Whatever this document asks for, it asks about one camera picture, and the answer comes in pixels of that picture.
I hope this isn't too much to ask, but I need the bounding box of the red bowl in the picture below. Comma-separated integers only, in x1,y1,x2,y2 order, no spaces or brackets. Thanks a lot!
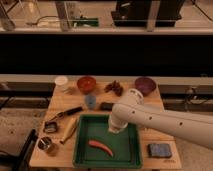
77,76,96,94

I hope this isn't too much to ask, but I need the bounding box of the white cup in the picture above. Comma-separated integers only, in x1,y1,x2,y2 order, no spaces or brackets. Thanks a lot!
55,76,68,91

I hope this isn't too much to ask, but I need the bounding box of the black stand left of table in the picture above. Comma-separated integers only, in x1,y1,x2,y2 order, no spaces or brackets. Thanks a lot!
12,129,38,171

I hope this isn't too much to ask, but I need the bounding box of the blue sponge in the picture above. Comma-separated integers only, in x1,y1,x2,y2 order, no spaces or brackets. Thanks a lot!
148,143,172,158

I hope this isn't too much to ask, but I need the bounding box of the small black metal tin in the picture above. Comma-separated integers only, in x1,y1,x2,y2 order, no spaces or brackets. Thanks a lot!
43,122,58,133

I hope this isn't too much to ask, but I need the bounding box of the blue plastic cup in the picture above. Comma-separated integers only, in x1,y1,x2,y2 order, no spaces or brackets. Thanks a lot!
85,94,96,110

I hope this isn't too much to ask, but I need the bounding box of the black rectangular block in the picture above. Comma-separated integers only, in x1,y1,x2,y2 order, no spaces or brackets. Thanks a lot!
100,102,113,111

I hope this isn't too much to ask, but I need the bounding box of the red chili pepper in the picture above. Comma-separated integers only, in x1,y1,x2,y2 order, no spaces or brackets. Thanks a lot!
88,140,114,157

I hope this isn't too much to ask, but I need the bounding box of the small metal pot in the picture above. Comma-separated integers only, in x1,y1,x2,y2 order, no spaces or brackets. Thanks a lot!
38,137,55,154

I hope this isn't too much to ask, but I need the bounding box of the green plastic tray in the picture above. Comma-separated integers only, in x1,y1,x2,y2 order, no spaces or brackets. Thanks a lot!
73,115,142,169

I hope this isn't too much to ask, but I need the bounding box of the purple bowl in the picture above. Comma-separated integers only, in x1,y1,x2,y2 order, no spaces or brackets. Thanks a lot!
135,77,156,96

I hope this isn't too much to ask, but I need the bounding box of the black handled knife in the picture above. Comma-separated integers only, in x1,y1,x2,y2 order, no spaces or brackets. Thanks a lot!
48,106,83,122

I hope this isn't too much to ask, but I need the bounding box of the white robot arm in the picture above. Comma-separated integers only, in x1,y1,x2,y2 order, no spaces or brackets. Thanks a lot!
108,88,213,150

